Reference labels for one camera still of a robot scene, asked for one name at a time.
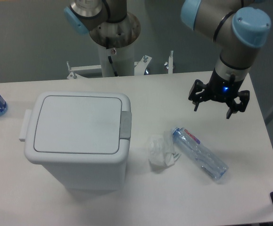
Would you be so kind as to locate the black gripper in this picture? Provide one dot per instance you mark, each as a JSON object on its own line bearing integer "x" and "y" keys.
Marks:
{"x": 221, "y": 89}

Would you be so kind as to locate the white lidded trash can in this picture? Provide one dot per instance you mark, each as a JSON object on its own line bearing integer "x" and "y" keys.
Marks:
{"x": 81, "y": 138}

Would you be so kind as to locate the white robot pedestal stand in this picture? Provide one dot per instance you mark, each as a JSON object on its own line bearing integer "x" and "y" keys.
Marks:
{"x": 115, "y": 43}

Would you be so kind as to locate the clear crushed plastic bottle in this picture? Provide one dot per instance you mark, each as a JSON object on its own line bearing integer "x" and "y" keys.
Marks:
{"x": 198, "y": 153}

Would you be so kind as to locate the crumpled white tissue paper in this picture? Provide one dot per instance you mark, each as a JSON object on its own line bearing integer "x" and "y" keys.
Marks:
{"x": 161, "y": 152}

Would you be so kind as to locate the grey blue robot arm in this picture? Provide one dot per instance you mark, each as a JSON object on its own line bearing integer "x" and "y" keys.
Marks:
{"x": 239, "y": 29}

